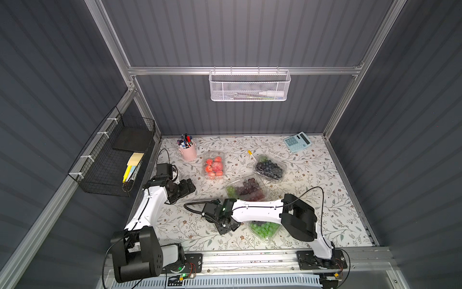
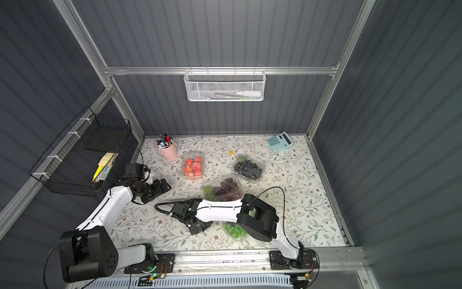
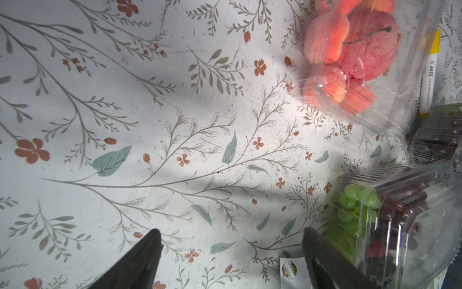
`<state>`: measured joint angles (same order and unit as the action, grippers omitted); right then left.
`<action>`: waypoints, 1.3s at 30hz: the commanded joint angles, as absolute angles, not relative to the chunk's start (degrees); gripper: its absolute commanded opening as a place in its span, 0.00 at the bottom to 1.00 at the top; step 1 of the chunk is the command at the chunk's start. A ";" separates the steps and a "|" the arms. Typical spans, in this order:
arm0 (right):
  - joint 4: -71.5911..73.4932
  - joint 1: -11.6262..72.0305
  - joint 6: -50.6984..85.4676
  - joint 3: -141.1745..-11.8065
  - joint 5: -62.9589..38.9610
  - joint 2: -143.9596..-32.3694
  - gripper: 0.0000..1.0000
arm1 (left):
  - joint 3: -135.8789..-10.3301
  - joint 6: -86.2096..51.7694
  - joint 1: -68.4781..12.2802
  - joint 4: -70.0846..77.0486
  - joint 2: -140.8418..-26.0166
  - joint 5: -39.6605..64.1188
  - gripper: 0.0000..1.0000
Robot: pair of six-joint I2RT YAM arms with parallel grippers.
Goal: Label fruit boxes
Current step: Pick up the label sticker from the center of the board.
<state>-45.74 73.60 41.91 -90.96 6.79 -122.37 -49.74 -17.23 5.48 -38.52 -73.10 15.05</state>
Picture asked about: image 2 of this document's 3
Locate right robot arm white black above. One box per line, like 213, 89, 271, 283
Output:
155, 194, 304, 263

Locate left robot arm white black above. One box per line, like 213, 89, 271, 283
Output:
58, 163, 172, 284

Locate clear box red fruit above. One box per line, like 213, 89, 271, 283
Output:
180, 151, 205, 180

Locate pink pen cup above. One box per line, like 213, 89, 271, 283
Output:
156, 134, 179, 161

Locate clear box mixed grapes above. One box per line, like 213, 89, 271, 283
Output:
202, 174, 244, 202

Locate clear box green black grapes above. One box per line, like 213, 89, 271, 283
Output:
223, 222, 247, 242

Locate yellow sticky notes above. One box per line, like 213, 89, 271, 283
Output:
92, 152, 119, 183

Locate clear box blueberries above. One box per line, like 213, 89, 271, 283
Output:
233, 155, 265, 181

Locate teal calculator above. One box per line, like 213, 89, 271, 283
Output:
266, 132, 294, 152

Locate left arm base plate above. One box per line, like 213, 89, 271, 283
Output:
124, 254, 176, 275

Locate black wire wall basket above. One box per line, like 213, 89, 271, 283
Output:
30, 110, 137, 197

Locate white wire mesh basket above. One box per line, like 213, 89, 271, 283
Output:
184, 70, 267, 102

